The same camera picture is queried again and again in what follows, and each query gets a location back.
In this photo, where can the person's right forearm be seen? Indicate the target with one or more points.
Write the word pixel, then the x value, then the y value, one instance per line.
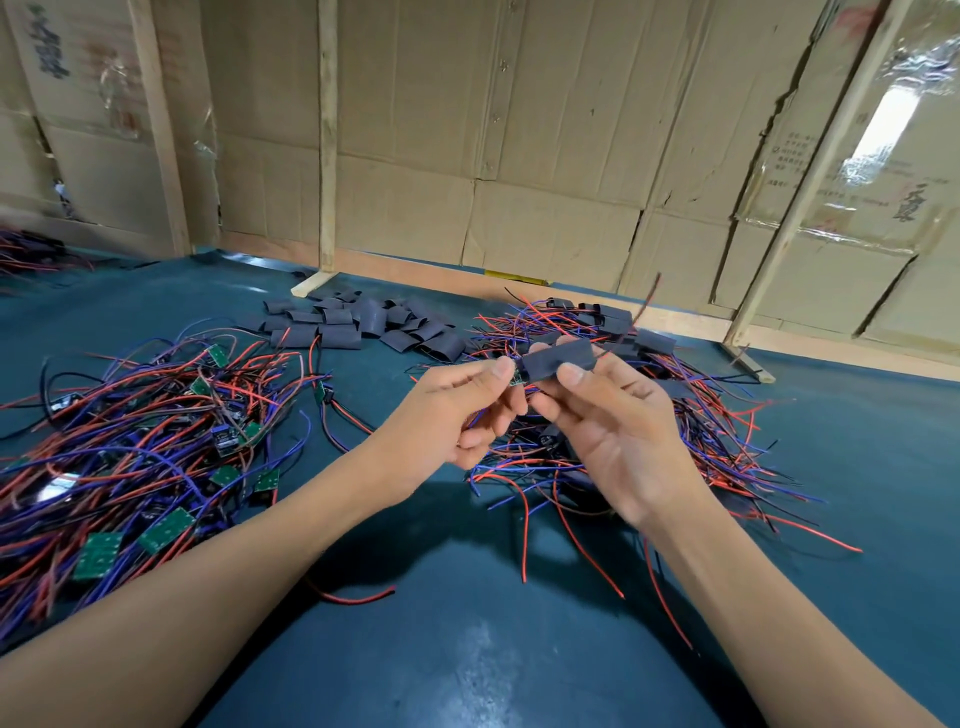
pixel 795 645

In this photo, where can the yellow strip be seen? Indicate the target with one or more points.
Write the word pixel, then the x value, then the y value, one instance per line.
pixel 516 278

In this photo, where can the pile of sleeved wired boards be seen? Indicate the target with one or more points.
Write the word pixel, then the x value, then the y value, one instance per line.
pixel 735 435

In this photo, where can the pale slanted wooden post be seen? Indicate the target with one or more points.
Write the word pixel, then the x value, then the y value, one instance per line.
pixel 818 165

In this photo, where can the person's left hand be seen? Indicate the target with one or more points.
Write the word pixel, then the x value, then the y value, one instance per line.
pixel 443 428

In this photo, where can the person's right hand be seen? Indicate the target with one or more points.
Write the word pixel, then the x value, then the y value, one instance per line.
pixel 630 443

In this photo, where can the black sleeve piece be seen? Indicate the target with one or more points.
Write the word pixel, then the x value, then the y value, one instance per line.
pixel 555 360

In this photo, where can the thin wooden post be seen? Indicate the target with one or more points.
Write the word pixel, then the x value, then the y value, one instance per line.
pixel 327 135

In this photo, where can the wooden ledge board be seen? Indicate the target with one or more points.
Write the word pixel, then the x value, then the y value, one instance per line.
pixel 435 273

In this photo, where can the pile of black sleeve pieces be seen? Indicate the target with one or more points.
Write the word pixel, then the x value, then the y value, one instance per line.
pixel 360 318

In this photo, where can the person's left forearm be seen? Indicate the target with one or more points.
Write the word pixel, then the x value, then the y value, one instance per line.
pixel 180 630

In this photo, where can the pile of unsleeved wired boards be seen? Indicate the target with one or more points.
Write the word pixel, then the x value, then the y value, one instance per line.
pixel 135 450

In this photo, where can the wide wooden post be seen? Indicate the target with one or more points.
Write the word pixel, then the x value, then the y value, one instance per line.
pixel 159 135

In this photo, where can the clear plastic sheet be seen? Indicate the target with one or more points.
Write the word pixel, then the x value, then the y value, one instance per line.
pixel 900 128

